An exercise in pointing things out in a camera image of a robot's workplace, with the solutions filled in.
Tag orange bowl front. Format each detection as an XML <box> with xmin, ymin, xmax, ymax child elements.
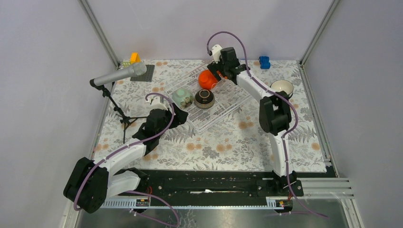
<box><xmin>198</xmin><ymin>69</ymin><xmax>218</xmax><ymax>90</ymax></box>

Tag orange bowl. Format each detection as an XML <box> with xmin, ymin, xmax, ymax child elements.
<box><xmin>198</xmin><ymin>69</ymin><xmax>218</xmax><ymax>90</ymax></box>
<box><xmin>216</xmin><ymin>71</ymin><xmax>228</xmax><ymax>82</ymax></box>

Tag teal bowl white rim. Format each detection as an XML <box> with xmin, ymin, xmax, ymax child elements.
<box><xmin>270</xmin><ymin>80</ymin><xmax>294</xmax><ymax>98</ymax></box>

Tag white pink bowl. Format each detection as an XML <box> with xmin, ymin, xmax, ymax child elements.
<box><xmin>151</xmin><ymin>100</ymin><xmax>169</xmax><ymax>111</ymax></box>

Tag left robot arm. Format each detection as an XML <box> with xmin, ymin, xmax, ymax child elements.
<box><xmin>63</xmin><ymin>93</ymin><xmax>189</xmax><ymax>213</ymax></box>

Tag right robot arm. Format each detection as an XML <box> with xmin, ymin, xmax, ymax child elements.
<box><xmin>208</xmin><ymin>45</ymin><xmax>298</xmax><ymax>197</ymax></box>

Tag pale green floral bowl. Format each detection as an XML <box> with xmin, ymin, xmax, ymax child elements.
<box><xmin>172</xmin><ymin>88</ymin><xmax>194</xmax><ymax>109</ymax></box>

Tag black patterned bowl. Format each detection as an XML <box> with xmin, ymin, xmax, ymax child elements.
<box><xmin>194</xmin><ymin>89</ymin><xmax>215</xmax><ymax>109</ymax></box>

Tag blue toy block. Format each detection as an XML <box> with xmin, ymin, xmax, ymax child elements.
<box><xmin>259</xmin><ymin>56</ymin><xmax>271</xmax><ymax>69</ymax></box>

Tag dark grey baseplate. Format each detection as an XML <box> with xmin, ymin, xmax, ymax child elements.
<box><xmin>130</xmin><ymin>64</ymin><xmax>155</xmax><ymax>82</ymax></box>

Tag floral tablecloth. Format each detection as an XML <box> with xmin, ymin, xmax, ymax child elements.
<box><xmin>93</xmin><ymin>59</ymin><xmax>326</xmax><ymax>172</ymax></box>

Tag silver microphone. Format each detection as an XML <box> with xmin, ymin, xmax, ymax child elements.
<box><xmin>89</xmin><ymin>62</ymin><xmax>146</xmax><ymax>87</ymax></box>

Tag green toy block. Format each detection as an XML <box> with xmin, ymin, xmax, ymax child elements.
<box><xmin>122</xmin><ymin>60</ymin><xmax>131</xmax><ymax>68</ymax></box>

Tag yellow toy block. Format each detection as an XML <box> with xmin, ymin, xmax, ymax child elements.
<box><xmin>130</xmin><ymin>52</ymin><xmax>141</xmax><ymax>64</ymax></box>

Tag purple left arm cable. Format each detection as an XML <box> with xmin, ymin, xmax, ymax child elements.
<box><xmin>73</xmin><ymin>92</ymin><xmax>181</xmax><ymax>227</ymax></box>

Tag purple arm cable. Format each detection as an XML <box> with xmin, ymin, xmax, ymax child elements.
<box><xmin>73</xmin><ymin>92</ymin><xmax>181</xmax><ymax>227</ymax></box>
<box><xmin>206</xmin><ymin>31</ymin><xmax>330</xmax><ymax>219</ymax></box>

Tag white wire dish rack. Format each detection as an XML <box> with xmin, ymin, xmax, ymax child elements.
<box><xmin>164</xmin><ymin>60</ymin><xmax>251</xmax><ymax>133</ymax></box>

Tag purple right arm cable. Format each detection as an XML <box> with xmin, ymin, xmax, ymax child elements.
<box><xmin>206</xmin><ymin>31</ymin><xmax>330</xmax><ymax>219</ymax></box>

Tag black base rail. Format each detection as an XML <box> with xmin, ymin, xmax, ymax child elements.
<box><xmin>86</xmin><ymin>168</ymin><xmax>337</xmax><ymax>209</ymax></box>

